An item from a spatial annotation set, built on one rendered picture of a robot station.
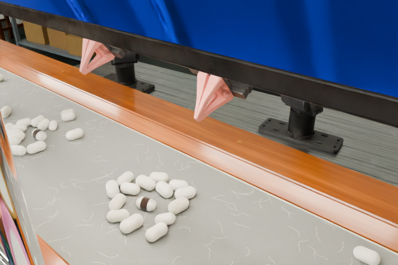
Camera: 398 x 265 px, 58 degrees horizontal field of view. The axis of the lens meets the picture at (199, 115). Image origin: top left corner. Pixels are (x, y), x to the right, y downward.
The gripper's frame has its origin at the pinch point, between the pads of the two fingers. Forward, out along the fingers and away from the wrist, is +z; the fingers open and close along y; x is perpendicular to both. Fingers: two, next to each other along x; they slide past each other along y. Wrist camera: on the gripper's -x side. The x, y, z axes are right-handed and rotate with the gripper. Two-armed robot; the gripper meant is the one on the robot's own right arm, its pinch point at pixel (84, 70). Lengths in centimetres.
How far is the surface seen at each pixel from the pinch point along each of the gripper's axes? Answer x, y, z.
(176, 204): 0.4, 37.2, 15.2
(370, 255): 7, 63, 9
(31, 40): 133, -284, -51
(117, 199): -2.6, 29.2, 18.8
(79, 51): 133, -208, -55
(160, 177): 3.1, 30.2, 12.6
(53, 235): -7.4, 26.2, 27.5
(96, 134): 6.4, 7.4, 10.8
